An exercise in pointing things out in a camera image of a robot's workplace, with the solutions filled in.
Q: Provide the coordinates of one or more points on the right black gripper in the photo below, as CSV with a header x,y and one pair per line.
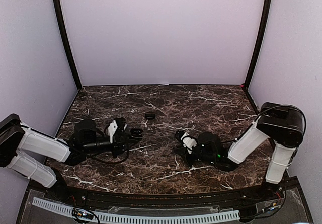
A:
x,y
189,161

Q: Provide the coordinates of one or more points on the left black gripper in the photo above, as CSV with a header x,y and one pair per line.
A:
x,y
118,143

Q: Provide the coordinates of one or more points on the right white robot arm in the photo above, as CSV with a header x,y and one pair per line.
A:
x,y
284,124

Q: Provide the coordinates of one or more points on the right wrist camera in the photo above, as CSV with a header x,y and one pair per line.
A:
x,y
187,141

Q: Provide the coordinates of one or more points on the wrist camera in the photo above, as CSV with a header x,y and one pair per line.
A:
x,y
187,141
118,125

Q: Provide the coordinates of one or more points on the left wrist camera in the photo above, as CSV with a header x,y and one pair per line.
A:
x,y
118,125

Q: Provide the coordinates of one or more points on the white slotted cable duct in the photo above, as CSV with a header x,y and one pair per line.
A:
x,y
137,215

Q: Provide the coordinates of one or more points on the black front rail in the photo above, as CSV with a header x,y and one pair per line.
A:
x,y
92,198

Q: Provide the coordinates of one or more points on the left black frame post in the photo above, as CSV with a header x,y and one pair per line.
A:
x,y
66,44

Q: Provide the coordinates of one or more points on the black frame post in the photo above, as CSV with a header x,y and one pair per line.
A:
x,y
66,44
258,44

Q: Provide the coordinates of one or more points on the right black frame post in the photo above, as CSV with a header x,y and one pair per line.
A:
x,y
258,44

